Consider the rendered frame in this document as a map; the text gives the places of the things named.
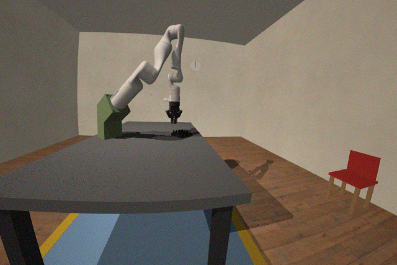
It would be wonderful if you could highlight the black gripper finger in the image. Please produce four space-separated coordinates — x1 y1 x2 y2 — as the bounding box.
166 109 175 124
174 109 182 124

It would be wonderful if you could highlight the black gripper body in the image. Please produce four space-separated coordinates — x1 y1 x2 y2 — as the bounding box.
169 101 180 114

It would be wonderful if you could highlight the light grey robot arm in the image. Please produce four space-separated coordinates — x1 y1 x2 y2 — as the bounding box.
110 24 184 109

